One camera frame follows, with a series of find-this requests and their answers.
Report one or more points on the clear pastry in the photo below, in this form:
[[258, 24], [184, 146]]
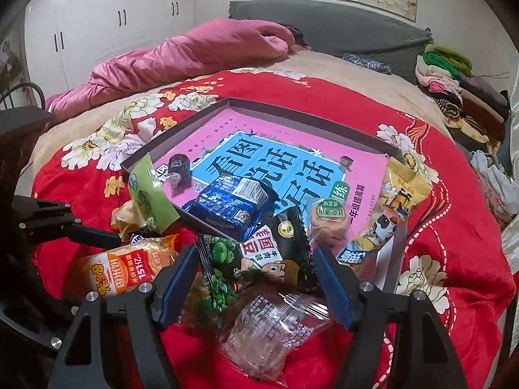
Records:
[[269, 328]]

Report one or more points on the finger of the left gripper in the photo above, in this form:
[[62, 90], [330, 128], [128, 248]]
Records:
[[38, 221]]

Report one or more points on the stack of folded clothes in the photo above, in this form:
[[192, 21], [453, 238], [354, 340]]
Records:
[[475, 114]]

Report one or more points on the dark brown small candy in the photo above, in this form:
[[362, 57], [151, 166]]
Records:
[[179, 170]]

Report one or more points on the blue wafer packet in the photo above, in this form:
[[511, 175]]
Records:
[[234, 205]]

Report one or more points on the green yellow snack packet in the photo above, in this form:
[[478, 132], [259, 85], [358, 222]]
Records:
[[149, 209]]

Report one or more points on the white satin curtain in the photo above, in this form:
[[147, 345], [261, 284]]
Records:
[[510, 235]]

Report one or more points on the green label rice cracker pack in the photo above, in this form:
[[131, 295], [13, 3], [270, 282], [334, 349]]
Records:
[[197, 307]]

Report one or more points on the grey headboard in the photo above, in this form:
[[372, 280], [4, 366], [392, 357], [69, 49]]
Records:
[[339, 30]]

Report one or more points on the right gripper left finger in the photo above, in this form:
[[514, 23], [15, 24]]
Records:
[[86, 357]]

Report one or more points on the blue patterned cloth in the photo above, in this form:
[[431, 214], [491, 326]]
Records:
[[374, 65]]

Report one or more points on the round green label cake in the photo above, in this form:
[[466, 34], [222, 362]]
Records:
[[328, 221]]

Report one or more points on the pink quilt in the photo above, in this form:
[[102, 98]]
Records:
[[214, 46]]

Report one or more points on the yellow cow snack packet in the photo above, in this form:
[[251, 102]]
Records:
[[401, 192]]

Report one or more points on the beige bed sheet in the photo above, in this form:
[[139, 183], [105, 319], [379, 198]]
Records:
[[392, 91]]

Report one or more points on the red floral blanket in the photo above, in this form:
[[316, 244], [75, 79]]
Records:
[[453, 252]]

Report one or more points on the white wardrobe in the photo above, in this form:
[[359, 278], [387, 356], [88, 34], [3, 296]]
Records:
[[66, 39]]

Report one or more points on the pink Chinese workbook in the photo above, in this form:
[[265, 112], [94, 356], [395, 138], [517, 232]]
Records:
[[298, 160]]

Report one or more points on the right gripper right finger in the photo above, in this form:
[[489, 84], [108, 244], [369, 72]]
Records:
[[423, 355]]

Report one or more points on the orange rice cake packet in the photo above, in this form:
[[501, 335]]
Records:
[[121, 270]]

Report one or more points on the dark shallow box tray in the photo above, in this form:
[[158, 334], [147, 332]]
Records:
[[266, 185]]

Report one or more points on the floral basket with clothes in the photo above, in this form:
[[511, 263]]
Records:
[[500, 190]]

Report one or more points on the black green pea snack pack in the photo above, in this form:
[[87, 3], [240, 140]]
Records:
[[278, 251]]

